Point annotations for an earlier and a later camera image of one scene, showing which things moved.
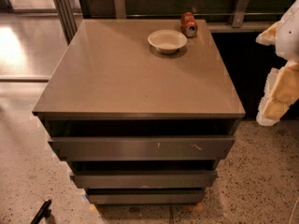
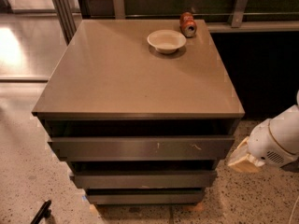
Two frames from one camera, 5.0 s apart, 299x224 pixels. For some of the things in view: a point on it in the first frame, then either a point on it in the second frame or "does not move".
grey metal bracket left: x=120 y=3 does not move
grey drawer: x=143 y=178 does not move
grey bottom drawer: x=147 y=198 does not move
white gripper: x=289 y=40 to x=267 y=146
